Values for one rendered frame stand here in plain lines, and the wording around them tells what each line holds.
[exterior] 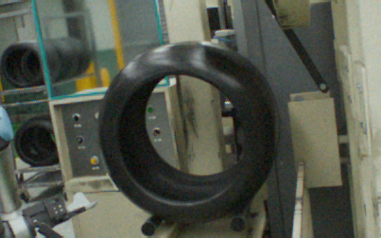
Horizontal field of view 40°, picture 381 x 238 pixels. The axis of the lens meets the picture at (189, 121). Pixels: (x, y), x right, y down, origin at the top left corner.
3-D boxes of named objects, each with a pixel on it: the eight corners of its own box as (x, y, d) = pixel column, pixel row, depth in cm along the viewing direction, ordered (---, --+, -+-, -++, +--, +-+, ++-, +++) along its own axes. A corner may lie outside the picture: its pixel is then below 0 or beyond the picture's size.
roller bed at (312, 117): (299, 172, 198) (289, 93, 193) (338, 168, 194) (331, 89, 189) (297, 188, 179) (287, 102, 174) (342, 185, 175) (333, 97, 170)
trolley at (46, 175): (71, 170, 660) (42, 16, 628) (118, 166, 644) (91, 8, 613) (15, 207, 532) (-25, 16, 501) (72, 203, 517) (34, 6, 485)
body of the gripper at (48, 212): (62, 192, 152) (22, 209, 147) (74, 219, 152) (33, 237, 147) (59, 195, 159) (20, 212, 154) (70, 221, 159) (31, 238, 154)
